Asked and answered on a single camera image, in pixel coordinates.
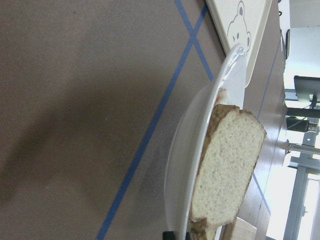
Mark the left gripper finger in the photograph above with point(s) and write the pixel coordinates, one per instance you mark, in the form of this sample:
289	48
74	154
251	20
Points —
168	235

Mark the white round plate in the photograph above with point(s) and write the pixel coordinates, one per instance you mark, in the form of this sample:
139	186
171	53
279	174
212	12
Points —
187	144

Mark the bread slice on plate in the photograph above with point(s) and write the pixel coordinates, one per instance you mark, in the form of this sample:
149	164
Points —
202	230

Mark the cream bear serving tray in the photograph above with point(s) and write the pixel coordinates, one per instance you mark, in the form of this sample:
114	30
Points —
241	22

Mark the bread slice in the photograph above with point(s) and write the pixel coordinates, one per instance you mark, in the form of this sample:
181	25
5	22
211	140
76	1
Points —
202	230
232	146

